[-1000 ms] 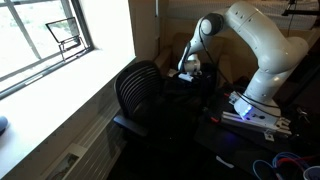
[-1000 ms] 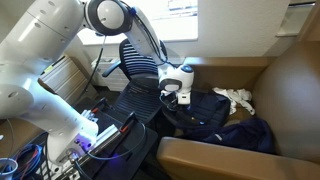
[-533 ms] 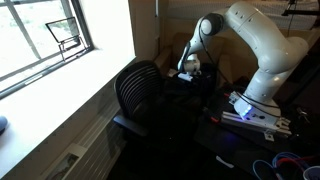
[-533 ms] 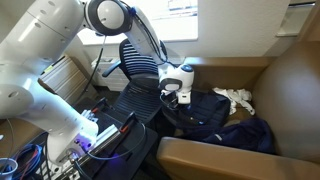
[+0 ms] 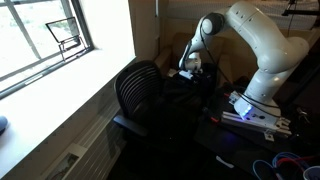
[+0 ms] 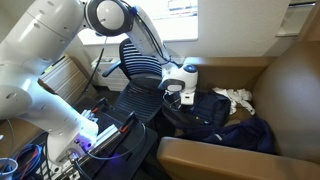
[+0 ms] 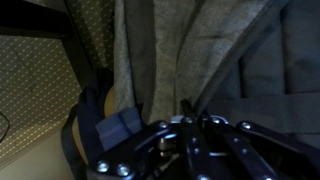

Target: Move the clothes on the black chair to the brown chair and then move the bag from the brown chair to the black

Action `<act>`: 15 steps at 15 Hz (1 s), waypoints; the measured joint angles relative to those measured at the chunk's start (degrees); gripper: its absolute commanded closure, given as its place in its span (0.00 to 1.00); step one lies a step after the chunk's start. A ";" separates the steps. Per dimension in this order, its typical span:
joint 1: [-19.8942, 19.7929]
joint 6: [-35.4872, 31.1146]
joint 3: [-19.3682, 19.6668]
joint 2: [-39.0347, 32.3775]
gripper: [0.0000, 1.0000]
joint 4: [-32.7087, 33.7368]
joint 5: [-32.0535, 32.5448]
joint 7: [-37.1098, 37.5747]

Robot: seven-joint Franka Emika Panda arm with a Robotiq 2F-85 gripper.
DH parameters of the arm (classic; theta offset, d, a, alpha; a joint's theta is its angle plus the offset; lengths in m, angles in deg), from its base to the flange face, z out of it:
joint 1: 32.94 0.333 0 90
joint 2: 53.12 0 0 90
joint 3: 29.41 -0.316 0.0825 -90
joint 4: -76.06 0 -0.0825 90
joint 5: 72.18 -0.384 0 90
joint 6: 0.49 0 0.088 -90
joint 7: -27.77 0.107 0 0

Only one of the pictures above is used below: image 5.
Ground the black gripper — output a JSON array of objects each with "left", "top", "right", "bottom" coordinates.
[{"left": 179, "top": 69, "right": 203, "bottom": 82}]

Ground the black slatted office chair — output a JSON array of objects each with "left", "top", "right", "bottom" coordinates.
[{"left": 112, "top": 59, "right": 168, "bottom": 138}]

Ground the brown leather armchair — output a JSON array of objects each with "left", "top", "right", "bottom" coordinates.
[{"left": 154, "top": 32, "right": 254, "bottom": 88}]

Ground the white quilted panel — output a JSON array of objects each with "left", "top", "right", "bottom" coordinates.
[{"left": 166, "top": 0, "right": 320, "bottom": 32}]

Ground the black robot table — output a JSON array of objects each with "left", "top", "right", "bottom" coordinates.
[{"left": 196, "top": 86, "right": 320, "bottom": 180}]

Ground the white paper strip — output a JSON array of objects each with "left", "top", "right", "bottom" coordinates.
[{"left": 215, "top": 155, "right": 235, "bottom": 169}]

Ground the white cup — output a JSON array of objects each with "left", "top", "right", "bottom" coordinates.
[{"left": 302, "top": 165, "right": 320, "bottom": 180}]

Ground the bright glass window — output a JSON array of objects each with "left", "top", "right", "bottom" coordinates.
[{"left": 0, "top": 0, "right": 95, "bottom": 101}]

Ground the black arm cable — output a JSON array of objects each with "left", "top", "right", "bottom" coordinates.
[{"left": 199, "top": 19, "right": 235, "bottom": 88}]

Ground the aluminium rail mount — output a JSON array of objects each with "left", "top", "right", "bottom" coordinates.
[{"left": 220, "top": 111, "right": 293, "bottom": 143}]

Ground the white wall heater unit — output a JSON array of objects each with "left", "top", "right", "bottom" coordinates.
[{"left": 43, "top": 99, "right": 128, "bottom": 180}]

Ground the blue cable bundle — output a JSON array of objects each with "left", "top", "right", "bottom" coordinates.
[{"left": 252, "top": 151, "right": 312, "bottom": 180}]

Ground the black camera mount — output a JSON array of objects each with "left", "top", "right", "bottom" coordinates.
[{"left": 281, "top": 0, "right": 320, "bottom": 17}]

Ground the black wire frame stand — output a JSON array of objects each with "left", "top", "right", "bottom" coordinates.
[{"left": 45, "top": 16, "right": 84, "bottom": 62}]

